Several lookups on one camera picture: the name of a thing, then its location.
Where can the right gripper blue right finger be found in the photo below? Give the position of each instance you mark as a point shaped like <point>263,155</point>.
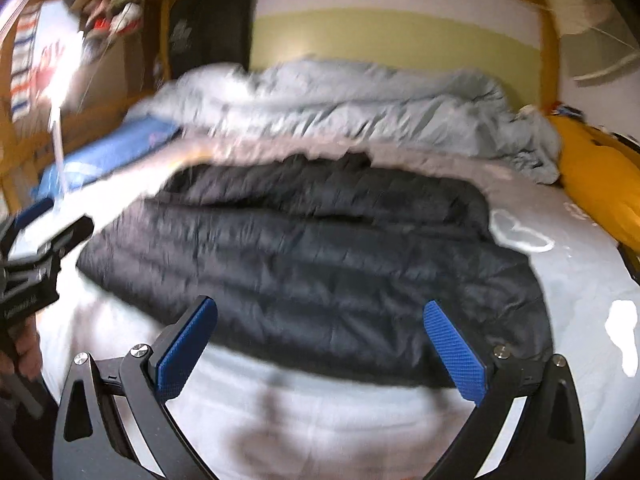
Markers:
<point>463,354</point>

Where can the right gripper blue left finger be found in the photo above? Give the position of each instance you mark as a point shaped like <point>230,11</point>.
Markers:
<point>179,347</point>

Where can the black puffer jacket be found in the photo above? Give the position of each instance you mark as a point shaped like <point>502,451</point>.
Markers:
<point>323,265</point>

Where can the person's left hand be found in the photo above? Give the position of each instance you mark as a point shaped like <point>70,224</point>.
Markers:
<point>29,357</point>

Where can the grey heart-print bed sheet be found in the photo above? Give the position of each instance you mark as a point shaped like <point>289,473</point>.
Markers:
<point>250,418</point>

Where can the blue pillow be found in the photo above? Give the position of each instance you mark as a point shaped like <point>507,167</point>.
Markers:
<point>131,141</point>

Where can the orange pillow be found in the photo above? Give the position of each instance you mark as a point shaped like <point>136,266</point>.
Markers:
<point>600,180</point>

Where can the light grey-blue duvet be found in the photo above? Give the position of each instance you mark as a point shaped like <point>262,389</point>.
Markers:
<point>464,112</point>

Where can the hanging colourful clutter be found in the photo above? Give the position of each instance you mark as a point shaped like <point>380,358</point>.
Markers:
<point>103,21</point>

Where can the black hanging bag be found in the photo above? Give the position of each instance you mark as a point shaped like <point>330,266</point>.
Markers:
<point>203,32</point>

